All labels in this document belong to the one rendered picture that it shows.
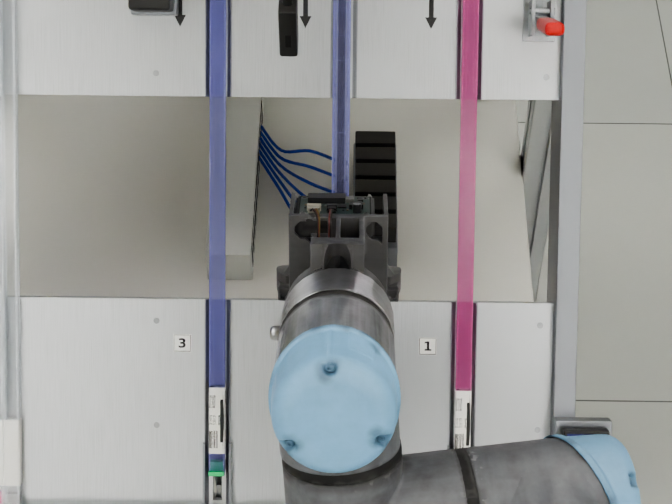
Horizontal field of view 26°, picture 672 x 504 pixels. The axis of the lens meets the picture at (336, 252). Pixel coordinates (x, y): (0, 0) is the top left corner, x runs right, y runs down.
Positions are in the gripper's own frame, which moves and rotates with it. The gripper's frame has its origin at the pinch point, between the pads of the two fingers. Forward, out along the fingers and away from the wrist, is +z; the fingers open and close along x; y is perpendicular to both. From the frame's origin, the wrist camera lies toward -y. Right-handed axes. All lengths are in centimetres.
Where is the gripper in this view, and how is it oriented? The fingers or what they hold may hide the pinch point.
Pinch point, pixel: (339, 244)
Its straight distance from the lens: 117.4
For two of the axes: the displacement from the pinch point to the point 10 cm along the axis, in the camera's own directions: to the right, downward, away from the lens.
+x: -10.0, -0.1, 0.1
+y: 0.1, -9.4, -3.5
